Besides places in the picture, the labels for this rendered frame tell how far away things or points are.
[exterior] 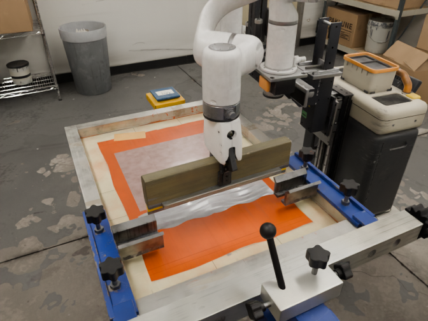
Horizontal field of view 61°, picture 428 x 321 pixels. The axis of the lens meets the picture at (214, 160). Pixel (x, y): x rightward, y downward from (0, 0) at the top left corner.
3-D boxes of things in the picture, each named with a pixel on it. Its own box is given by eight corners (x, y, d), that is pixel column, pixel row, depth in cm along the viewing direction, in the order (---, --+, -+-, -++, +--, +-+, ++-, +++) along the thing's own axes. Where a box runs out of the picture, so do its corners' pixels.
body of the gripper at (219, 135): (249, 114, 71) (247, 161, 77) (226, 94, 78) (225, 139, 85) (215, 122, 68) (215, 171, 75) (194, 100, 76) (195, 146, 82)
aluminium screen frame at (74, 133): (66, 136, 124) (64, 127, 122) (220, 104, 145) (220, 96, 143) (121, 337, 65) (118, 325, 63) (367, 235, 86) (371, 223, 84)
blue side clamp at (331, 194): (280, 174, 108) (283, 155, 104) (294, 171, 110) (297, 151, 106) (352, 243, 86) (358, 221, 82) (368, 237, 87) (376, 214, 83)
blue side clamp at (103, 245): (87, 233, 88) (81, 211, 84) (108, 227, 90) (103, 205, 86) (115, 342, 66) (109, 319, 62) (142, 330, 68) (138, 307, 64)
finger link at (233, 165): (241, 164, 73) (234, 174, 78) (227, 131, 75) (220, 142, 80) (236, 165, 72) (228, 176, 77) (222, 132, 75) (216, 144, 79)
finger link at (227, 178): (237, 165, 77) (236, 189, 81) (230, 157, 79) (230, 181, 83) (223, 169, 76) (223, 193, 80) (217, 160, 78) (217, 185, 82)
